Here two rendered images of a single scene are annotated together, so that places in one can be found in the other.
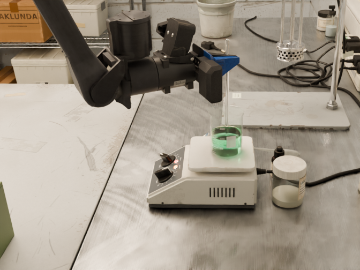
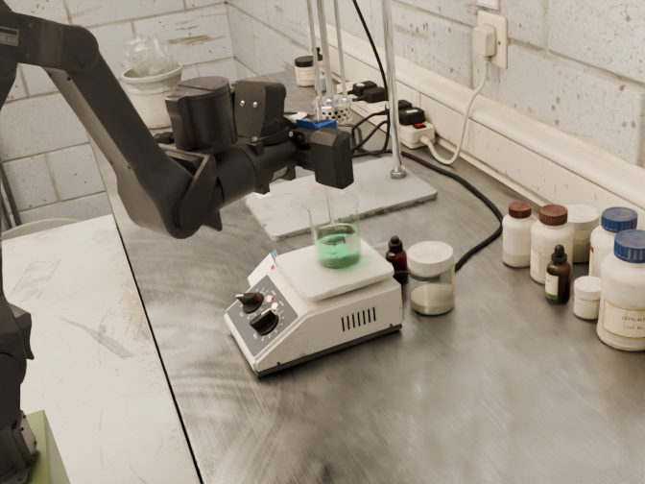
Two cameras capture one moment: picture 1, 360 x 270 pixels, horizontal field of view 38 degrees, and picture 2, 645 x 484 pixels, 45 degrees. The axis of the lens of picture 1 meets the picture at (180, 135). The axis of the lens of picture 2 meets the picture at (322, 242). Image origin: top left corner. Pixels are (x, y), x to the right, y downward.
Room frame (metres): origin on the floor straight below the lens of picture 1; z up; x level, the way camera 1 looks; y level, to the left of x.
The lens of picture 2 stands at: (0.07, 0.29, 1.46)
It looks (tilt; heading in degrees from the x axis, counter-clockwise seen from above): 28 degrees down; 335
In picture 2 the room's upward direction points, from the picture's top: 7 degrees counter-clockwise
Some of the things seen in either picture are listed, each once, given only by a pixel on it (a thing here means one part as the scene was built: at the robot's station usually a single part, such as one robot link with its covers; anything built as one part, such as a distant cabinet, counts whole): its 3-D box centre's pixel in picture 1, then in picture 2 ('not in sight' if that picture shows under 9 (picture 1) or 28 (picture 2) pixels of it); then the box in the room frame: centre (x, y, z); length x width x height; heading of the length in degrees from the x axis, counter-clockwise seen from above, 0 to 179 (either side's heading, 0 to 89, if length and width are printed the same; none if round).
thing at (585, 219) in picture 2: not in sight; (577, 233); (0.78, -0.43, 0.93); 0.06 x 0.06 x 0.07
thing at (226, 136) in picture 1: (224, 132); (333, 234); (0.84, -0.08, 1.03); 0.07 x 0.06 x 0.08; 54
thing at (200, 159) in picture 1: (221, 152); (333, 266); (0.84, -0.08, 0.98); 0.12 x 0.12 x 0.01; 85
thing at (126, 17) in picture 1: (117, 54); (187, 151); (0.79, 0.09, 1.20); 0.11 x 0.08 x 0.12; 113
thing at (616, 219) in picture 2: not in sight; (616, 254); (0.68, -0.39, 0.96); 0.06 x 0.06 x 0.11
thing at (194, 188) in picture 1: (207, 173); (318, 301); (0.84, -0.05, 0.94); 0.22 x 0.13 x 0.08; 85
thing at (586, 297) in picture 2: not in sight; (588, 298); (0.66, -0.34, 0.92); 0.04 x 0.04 x 0.04
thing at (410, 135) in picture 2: (354, 59); (381, 109); (1.47, -0.53, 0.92); 0.40 x 0.06 x 0.04; 173
